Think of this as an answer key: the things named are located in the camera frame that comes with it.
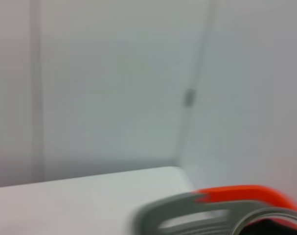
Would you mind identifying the glass teacup with black base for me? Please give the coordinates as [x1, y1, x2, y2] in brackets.
[232, 207, 297, 235]

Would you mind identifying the grey perforated plastic storage bin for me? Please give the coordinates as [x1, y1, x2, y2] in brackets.
[133, 192, 297, 235]

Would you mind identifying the orange bin carry handle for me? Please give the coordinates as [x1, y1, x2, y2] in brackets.
[194, 185, 297, 213]

